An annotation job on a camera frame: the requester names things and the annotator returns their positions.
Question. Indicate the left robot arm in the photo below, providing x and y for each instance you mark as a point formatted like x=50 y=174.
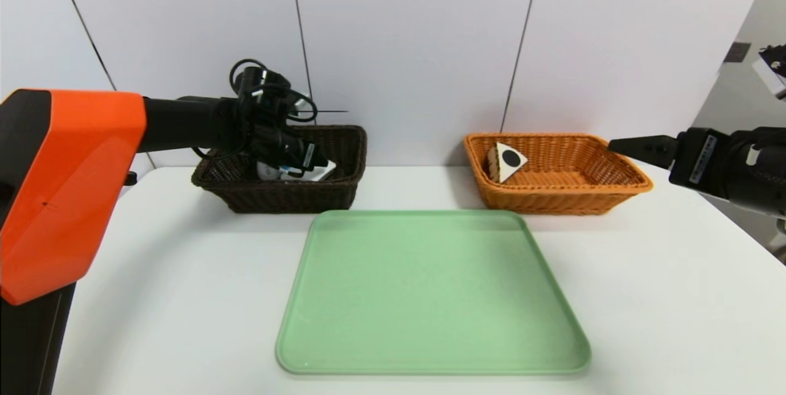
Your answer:
x=92 y=155

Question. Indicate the chocolate blueberry cake slice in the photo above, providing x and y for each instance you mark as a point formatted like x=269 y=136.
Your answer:
x=509 y=161

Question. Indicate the white rectangular case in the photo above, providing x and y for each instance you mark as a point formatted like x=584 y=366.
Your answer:
x=319 y=172

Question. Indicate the green plastic tray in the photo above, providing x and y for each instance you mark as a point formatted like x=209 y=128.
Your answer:
x=430 y=297

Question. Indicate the dark brown wicker basket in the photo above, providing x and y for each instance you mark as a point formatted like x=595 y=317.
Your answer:
x=307 y=195

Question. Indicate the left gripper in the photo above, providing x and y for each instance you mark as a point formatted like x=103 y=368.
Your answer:
x=306 y=157

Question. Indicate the orange wicker basket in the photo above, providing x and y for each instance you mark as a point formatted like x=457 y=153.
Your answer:
x=552 y=198

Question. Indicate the clear lotion bottle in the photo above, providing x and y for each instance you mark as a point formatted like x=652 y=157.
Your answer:
x=267 y=171

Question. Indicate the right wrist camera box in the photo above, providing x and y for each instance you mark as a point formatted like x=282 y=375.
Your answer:
x=775 y=66

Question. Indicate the dark square wall fixture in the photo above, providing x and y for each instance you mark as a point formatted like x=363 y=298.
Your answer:
x=736 y=53

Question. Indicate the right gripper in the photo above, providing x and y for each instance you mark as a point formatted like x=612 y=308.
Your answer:
x=696 y=159

